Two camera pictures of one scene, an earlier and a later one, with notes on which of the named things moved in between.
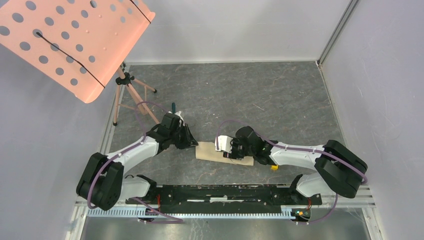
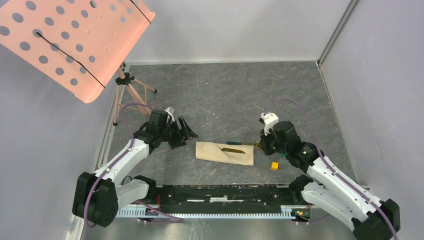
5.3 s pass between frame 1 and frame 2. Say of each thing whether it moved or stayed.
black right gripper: moved
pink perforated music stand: stayed
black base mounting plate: stayed
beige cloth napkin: stayed
